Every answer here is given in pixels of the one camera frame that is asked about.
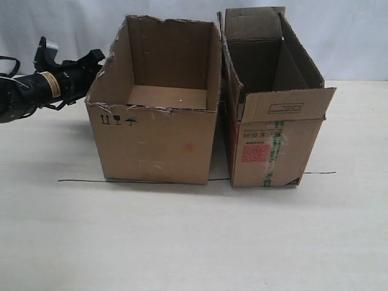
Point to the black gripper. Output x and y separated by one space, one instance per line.
68 81

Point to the torn cardboard box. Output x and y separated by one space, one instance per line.
153 106

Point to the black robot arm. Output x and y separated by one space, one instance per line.
20 95

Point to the tall cardboard box with flaps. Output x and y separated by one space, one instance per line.
274 98

